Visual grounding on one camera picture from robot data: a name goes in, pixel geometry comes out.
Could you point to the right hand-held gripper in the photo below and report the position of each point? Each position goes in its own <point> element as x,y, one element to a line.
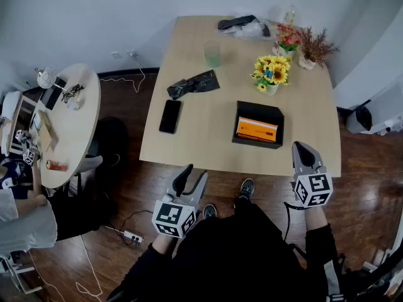
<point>315,189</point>

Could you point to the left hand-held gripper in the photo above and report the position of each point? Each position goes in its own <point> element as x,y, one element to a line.
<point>171,215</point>

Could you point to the orange box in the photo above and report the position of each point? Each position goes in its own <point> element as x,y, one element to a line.
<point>256,130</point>

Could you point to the black box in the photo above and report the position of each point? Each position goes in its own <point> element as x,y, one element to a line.
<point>261,110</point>

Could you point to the person's left forearm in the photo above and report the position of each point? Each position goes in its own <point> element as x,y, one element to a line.
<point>157,256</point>

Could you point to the person's right forearm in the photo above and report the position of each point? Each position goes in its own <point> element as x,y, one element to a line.
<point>318,231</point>

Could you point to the person's left shoe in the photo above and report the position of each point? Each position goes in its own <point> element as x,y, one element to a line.
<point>209,211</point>

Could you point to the person's shoe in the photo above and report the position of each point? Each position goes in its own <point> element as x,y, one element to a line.
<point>209,211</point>
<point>246,189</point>

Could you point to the person's right shoe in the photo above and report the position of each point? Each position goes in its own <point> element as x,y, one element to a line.
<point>246,189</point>

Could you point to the black smartphone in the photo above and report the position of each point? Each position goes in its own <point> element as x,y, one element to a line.
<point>170,116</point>

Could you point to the bin with black liner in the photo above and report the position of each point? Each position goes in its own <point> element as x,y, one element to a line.
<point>362,118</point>

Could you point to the white power strip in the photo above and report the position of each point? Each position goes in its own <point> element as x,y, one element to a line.
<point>133,237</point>

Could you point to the person's black clothed body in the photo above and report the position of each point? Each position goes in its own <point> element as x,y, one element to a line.
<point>239,256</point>

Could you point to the sunflower bouquet in vase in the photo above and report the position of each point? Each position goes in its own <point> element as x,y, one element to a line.
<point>274,71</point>

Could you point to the black chair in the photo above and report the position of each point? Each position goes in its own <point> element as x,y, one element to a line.
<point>110,134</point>

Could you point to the crumpled black plastic bag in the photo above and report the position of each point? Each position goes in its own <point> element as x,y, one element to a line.
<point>195,83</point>

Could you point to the dried brown plant in vase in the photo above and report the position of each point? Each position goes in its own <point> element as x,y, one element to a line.
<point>313,47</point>

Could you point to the red flowers in white pot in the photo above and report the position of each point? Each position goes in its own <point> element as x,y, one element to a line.
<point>288,39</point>

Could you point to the round wooden table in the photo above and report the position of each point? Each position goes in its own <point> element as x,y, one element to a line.
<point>78,131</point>

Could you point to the green translucent cup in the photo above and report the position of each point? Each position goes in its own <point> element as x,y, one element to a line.
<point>213,55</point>

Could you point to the small black object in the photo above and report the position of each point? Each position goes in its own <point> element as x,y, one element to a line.
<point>266,30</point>

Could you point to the orange drink can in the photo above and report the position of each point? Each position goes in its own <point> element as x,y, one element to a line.
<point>57,166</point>

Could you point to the black and clear bags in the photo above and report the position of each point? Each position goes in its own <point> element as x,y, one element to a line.
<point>248,31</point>

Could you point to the white mug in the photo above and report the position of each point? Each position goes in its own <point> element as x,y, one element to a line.
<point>73,104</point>

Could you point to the white charger plug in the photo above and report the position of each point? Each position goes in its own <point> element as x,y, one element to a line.
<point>131,54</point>

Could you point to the clear plastic bottle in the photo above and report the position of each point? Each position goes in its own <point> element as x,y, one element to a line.
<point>289,16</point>

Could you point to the black glasses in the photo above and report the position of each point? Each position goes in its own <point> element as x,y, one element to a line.
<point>72,91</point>

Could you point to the long black pouch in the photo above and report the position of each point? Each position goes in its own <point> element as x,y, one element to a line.
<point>236,22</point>

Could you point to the wooden box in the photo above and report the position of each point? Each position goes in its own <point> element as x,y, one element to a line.
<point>46,131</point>

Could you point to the black tablet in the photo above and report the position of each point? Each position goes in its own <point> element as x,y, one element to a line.
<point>52,96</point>

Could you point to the white globe desk lamp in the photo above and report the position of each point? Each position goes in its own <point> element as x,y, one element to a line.
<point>46,78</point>

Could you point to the white wall socket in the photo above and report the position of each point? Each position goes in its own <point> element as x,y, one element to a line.
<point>116,55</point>

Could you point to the white metal frame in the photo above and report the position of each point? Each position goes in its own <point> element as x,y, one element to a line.
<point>19,278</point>

